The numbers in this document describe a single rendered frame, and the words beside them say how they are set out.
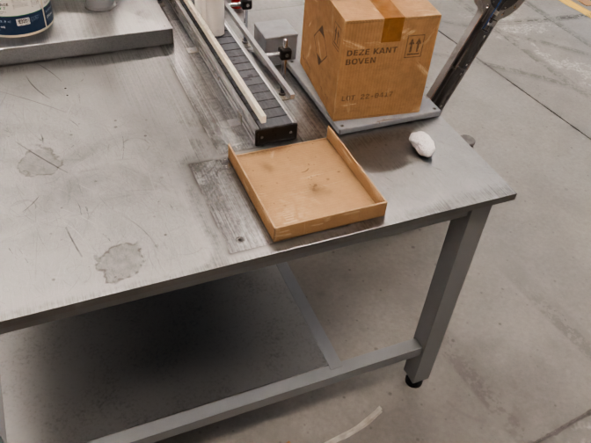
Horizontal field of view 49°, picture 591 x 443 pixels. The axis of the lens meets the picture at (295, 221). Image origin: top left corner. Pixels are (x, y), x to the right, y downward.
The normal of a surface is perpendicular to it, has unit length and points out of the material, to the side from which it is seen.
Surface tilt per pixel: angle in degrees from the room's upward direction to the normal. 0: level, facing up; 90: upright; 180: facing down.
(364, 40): 90
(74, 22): 0
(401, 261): 0
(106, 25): 0
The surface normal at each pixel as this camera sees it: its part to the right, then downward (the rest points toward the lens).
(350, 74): 0.28, 0.67
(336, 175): 0.07, -0.73
